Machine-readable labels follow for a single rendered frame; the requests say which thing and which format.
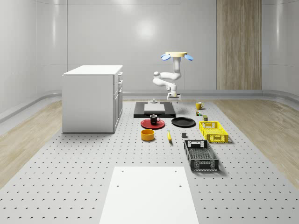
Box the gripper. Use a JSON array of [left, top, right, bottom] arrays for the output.
[[167, 92, 182, 104]]

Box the black plate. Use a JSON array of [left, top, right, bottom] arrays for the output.
[[171, 117, 197, 128]]

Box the black mug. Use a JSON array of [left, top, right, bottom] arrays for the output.
[[149, 114, 162, 126]]

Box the red plate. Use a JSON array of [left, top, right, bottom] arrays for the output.
[[140, 118, 166, 130]]

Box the yellow bowl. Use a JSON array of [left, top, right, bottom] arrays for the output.
[[141, 129, 156, 142]]

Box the yellow basket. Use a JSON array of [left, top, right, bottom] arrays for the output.
[[199, 120, 229, 143]]

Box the dark grey basket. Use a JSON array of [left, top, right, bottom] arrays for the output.
[[183, 139, 221, 172]]

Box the white cabinet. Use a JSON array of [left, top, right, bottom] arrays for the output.
[[62, 64, 124, 134]]

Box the white board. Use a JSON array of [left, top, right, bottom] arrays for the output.
[[99, 166, 200, 224]]

